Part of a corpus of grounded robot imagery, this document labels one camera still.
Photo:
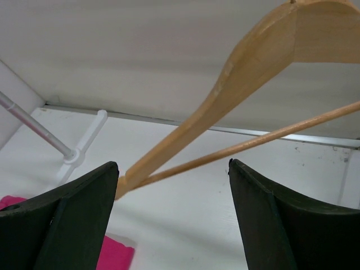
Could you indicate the wooden clothes hanger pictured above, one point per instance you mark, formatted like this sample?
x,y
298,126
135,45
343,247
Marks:
x,y
296,31

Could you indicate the aluminium table edge rail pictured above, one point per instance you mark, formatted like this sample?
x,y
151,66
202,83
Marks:
x,y
318,140

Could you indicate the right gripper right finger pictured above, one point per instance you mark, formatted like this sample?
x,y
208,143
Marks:
x,y
284,229

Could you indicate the white metal clothes rack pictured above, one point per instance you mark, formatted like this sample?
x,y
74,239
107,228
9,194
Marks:
x,y
72,158

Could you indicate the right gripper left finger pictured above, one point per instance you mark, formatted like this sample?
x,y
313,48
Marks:
x,y
63,228

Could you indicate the pink trousers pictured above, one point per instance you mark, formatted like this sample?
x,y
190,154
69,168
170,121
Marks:
x,y
113,255

